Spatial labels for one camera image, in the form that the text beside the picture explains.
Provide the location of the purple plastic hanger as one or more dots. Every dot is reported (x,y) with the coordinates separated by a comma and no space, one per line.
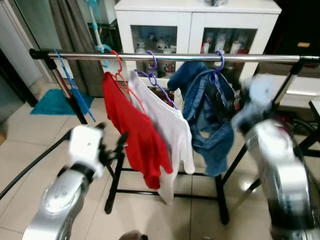
(220,62)
(153,62)

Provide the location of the white drawer unit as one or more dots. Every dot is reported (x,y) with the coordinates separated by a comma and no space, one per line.
(300,87)

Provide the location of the teal floor mat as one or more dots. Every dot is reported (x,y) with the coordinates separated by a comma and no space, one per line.
(50,102)

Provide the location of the blue plastic hanger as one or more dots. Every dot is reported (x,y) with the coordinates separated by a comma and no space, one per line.
(80,97)

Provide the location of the blue and white mop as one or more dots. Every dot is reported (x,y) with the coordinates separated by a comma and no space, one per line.
(95,25)

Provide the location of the blue denim garment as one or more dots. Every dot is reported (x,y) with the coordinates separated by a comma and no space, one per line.
(210,125)

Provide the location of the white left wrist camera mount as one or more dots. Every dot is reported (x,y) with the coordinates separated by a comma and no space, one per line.
(85,145)

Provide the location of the white table black frame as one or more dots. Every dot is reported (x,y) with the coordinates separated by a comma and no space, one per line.
(316,107)

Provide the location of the grey brown curtain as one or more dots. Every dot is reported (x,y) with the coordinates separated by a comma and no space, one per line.
(75,30)

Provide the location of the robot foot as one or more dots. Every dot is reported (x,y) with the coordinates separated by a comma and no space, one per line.
(132,236)

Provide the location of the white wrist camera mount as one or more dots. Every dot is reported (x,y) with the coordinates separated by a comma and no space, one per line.
(260,92)
(85,145)

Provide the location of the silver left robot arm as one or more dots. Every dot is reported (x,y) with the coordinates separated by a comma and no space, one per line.
(60,200)

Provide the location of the white glass door cabinet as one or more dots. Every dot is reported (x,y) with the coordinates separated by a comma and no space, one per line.
(190,22)

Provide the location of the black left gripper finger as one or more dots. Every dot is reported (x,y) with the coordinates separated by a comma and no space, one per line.
(100,129)
(122,142)

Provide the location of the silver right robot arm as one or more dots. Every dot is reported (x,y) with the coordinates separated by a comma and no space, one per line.
(280,175)

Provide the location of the red shirt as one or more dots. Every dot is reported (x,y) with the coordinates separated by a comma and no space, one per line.
(140,140)

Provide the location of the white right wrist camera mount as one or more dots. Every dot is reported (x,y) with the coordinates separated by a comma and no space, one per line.
(260,92)

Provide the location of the black cabinet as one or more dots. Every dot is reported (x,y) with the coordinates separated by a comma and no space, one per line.
(300,25)

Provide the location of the red plastic hanger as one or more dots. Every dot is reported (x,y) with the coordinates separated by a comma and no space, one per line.
(120,65)

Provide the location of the plain white shirt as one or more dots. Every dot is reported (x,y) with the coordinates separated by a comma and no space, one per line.
(172,130)

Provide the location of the chrome and black clothes rack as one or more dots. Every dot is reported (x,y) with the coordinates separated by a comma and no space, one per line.
(200,57)

